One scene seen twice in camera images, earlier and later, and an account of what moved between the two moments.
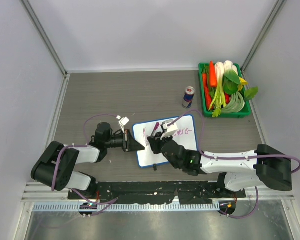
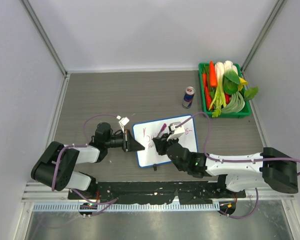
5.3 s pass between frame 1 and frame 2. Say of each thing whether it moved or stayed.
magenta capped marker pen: moved
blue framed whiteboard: stayed
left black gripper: stayed
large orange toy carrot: stayed
